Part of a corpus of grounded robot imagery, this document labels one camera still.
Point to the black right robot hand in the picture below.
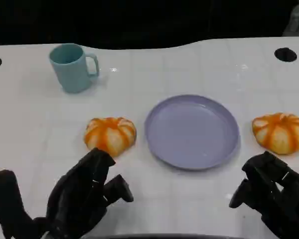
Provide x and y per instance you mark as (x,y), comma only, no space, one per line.
(279,194)

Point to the lilac plate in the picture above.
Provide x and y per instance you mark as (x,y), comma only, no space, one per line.
(192,132)

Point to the pale green mug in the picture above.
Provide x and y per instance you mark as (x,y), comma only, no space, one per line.
(71,74)

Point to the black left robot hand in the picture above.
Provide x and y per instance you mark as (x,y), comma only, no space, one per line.
(74,196)

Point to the orange and white bread roll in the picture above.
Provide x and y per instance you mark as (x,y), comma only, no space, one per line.
(279,134)
(109,134)

